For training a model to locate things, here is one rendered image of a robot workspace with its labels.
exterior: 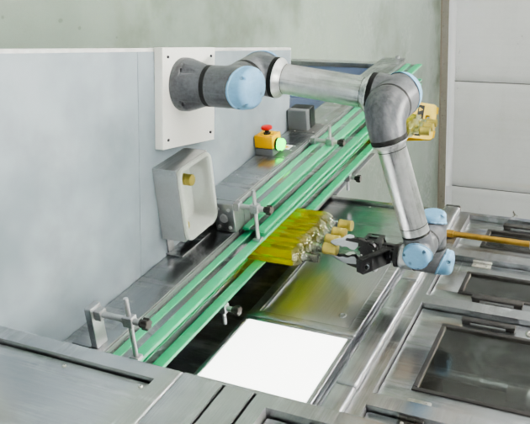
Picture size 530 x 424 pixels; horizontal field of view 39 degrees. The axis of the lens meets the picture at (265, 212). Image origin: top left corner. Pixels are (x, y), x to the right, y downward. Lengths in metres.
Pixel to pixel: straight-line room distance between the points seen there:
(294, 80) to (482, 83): 6.18
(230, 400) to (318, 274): 1.11
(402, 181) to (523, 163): 6.48
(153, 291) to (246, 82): 0.62
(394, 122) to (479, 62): 6.27
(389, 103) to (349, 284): 0.68
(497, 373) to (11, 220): 1.27
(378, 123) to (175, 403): 0.90
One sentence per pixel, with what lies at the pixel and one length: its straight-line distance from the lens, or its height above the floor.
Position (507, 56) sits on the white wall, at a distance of 8.09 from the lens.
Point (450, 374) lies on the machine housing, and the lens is 2.06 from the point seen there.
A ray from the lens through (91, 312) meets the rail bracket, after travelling 1.81.
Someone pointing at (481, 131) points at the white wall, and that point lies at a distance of 8.36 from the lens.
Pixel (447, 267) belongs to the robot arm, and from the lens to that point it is 2.17.
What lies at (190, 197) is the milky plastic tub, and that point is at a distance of 2.26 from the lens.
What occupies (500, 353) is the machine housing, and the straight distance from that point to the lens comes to 2.16.
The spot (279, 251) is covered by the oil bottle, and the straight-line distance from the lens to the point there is 2.26.
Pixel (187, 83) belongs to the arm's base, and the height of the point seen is 0.83.
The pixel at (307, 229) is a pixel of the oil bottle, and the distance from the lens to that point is 2.36.
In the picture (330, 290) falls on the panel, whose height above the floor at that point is 1.16.
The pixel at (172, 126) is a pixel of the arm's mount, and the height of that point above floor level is 0.78.
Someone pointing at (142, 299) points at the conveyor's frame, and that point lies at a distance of 2.02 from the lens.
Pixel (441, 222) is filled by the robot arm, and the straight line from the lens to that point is 2.13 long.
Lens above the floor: 1.95
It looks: 26 degrees down
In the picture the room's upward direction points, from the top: 98 degrees clockwise
